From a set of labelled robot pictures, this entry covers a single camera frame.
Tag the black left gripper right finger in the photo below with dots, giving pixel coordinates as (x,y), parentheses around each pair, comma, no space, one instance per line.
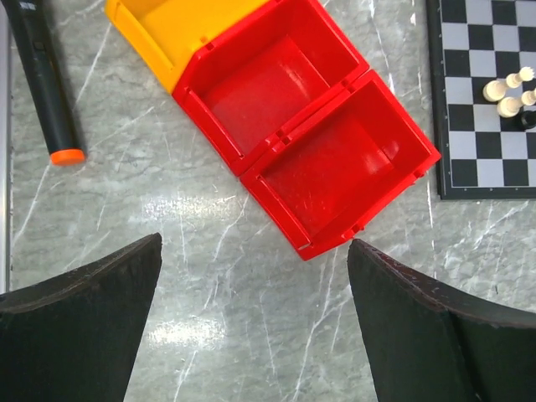
(428,341)

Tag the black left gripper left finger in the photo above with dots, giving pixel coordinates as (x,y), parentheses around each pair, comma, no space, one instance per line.
(75,336)

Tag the red plastic bin right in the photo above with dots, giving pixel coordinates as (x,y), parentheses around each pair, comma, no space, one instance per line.
(326,179)

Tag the red plastic bin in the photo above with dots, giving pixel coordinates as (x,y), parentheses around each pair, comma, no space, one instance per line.
(264,76)
(326,179)

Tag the black white chessboard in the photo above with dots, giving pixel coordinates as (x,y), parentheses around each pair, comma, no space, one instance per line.
(484,156)

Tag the black chess piece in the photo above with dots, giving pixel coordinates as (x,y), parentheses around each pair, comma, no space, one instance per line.
(527,120)

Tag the white chess piece short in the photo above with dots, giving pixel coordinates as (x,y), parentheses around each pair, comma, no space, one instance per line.
(509,106)

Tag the white chess piece tall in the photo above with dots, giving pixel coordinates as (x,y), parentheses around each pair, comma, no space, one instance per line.
(495,90)

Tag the black marker orange cap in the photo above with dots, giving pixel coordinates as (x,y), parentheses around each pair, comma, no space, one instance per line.
(40,64)

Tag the red plastic bin middle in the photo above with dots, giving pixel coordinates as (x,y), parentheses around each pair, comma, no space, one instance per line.
(264,76)

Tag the yellow plastic bin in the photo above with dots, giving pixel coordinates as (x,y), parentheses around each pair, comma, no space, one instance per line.
(166,34)

